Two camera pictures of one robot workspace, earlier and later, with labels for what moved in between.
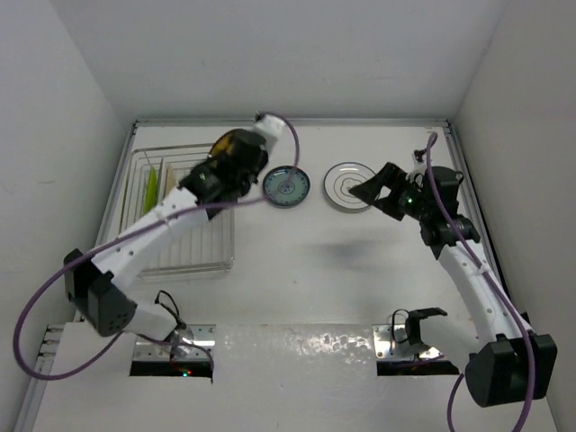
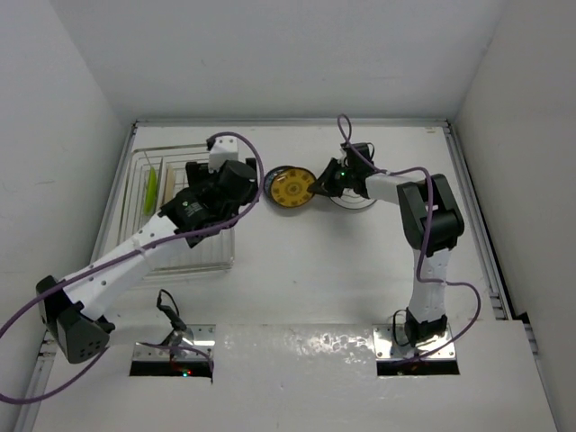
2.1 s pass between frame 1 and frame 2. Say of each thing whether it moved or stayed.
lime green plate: stayed
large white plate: stayed
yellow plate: moved
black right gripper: moved
